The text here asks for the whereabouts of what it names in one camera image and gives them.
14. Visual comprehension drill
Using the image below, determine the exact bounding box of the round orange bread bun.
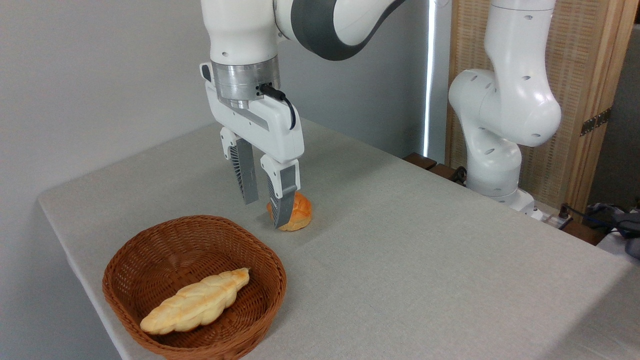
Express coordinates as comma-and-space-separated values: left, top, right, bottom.
266, 192, 313, 232

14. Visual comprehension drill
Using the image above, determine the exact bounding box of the dark metal hinge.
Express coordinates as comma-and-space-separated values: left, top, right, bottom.
580, 107, 612, 137

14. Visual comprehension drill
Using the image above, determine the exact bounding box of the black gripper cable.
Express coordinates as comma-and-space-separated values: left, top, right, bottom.
259, 83, 297, 131

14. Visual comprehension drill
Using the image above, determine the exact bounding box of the long braided pale bread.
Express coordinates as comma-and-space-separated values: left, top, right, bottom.
140, 267, 250, 335

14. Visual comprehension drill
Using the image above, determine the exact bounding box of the dark grey bag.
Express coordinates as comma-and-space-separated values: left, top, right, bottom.
585, 202, 640, 259

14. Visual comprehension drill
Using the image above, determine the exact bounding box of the brown wooden block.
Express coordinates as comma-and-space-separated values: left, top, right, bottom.
429, 163, 458, 181
403, 152, 437, 171

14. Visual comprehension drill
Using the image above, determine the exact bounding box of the white power strip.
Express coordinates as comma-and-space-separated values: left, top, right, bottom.
530, 207, 573, 231

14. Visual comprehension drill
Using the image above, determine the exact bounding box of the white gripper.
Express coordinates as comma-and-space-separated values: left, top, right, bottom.
200, 62, 305, 229

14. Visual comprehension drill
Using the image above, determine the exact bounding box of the wooden rattan folding screen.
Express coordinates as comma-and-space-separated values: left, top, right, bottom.
445, 0, 640, 213

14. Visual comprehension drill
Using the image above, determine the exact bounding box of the brown wicker basket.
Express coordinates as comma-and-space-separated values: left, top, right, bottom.
102, 215, 288, 360

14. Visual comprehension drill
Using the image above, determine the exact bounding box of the grey tablecloth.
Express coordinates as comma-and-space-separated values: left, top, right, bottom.
37, 117, 640, 360

